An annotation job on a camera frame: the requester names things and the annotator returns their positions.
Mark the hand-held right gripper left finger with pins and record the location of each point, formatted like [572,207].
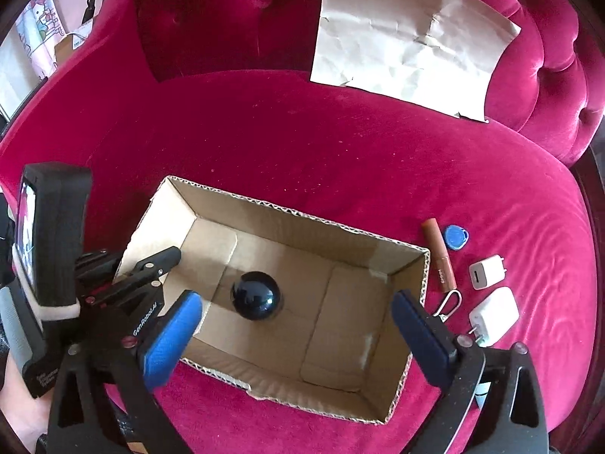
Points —
[172,335]

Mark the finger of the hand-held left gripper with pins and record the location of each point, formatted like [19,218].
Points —
[142,314]
[153,265]

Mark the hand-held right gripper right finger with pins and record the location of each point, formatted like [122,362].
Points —
[420,335]

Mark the large white charger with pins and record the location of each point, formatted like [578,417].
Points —
[494,314]

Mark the small white charger cube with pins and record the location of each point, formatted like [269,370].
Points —
[489,272]

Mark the person's left forearm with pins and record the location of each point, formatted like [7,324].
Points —
[19,411]

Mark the silver carabiner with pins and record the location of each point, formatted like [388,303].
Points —
[446,303]

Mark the brown lipstick tube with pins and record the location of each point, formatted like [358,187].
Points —
[439,255]

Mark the dark blue round bottle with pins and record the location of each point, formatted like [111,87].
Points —
[255,295]

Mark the blue key fob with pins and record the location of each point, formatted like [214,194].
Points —
[456,238]

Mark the small brown cardboard box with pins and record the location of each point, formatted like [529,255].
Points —
[71,45]

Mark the cartoon printed cloth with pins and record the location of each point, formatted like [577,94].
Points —
[40,28]

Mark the red velvet sofa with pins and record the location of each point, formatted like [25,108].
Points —
[331,151]

